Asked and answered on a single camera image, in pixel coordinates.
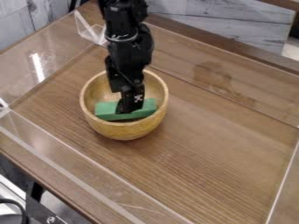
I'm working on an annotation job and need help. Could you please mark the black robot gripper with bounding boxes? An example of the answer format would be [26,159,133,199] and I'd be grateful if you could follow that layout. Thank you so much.
[106,30,155,114]

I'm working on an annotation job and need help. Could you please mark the brown wooden bowl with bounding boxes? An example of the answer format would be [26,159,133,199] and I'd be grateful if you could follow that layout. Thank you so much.
[79,70,170,141]

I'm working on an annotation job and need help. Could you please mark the green rectangular block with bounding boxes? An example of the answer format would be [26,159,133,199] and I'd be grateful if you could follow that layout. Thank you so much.
[95,98,158,122]

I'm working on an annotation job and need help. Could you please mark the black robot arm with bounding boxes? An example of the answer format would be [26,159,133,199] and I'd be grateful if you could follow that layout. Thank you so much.
[98,0,155,114]

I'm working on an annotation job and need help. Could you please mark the clear acrylic tray walls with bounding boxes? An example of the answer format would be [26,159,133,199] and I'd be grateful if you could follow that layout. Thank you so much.
[0,16,299,224]

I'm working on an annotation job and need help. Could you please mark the clear acrylic corner bracket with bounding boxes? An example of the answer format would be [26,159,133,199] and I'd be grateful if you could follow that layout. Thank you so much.
[74,10,109,47]

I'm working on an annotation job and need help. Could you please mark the black table leg frame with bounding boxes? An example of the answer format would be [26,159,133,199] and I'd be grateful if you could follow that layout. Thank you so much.
[26,182,67,224]

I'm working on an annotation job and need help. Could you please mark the black cable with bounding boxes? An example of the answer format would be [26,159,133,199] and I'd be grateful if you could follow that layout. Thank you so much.
[0,198,29,224]

